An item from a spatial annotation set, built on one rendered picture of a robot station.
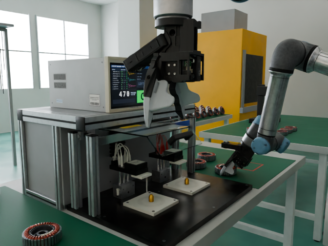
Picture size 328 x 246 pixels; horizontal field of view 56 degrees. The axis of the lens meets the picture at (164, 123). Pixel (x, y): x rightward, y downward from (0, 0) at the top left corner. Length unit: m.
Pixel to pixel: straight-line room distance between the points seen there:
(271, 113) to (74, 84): 0.81
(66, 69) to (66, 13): 7.54
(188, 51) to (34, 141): 0.91
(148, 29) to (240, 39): 1.57
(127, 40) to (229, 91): 1.91
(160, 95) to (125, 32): 4.88
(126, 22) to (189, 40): 4.87
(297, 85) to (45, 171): 5.55
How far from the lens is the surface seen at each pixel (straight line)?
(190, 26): 0.58
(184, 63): 0.58
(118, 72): 1.17
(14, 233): 1.15
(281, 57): 1.31
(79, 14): 9.11
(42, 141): 1.29
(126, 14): 5.46
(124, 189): 1.25
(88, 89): 1.23
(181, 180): 1.42
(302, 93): 6.35
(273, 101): 1.32
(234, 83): 4.76
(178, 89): 0.66
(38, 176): 1.37
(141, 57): 0.62
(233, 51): 4.79
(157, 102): 0.56
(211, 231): 1.08
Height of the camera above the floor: 1.24
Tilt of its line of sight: 8 degrees down
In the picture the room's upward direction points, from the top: straight up
